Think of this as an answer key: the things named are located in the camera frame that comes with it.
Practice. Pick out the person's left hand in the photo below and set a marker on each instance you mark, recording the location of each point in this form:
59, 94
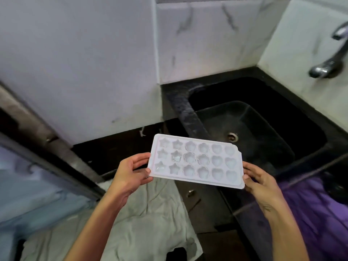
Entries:
123, 179

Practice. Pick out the person's right hand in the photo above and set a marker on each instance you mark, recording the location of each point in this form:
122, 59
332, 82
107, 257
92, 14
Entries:
265, 187

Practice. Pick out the person's left thumb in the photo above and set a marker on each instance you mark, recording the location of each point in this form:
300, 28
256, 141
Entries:
144, 178

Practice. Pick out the person's left middle finger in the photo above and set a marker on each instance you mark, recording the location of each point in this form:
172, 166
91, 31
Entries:
141, 164

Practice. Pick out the person's right thumb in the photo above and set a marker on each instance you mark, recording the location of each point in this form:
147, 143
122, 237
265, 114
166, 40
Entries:
250, 182

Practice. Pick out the white plastic ice cube tray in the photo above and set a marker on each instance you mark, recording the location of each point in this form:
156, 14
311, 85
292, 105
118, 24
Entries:
195, 160

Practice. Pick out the person's left forearm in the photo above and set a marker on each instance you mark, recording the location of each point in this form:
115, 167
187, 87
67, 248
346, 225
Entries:
95, 228

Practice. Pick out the person's right forearm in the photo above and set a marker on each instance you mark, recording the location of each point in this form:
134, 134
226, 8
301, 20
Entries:
285, 233

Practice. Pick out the grey crumpled cloth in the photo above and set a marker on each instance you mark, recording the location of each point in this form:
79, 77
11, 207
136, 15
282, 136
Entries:
152, 222

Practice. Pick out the metal sink drain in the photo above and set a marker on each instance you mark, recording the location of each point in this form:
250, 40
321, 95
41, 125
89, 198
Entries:
232, 137

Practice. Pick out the small metal latch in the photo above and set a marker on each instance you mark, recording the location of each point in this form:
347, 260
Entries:
191, 193

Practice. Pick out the black stone sink basin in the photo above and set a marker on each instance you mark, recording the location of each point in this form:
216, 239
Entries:
258, 116

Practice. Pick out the purple cloth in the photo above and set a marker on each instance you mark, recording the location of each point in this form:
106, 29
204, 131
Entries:
318, 214

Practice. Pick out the light blue refrigerator door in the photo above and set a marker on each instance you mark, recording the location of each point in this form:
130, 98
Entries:
27, 192

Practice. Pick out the chrome water faucet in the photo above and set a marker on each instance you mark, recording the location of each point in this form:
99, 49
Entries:
323, 68

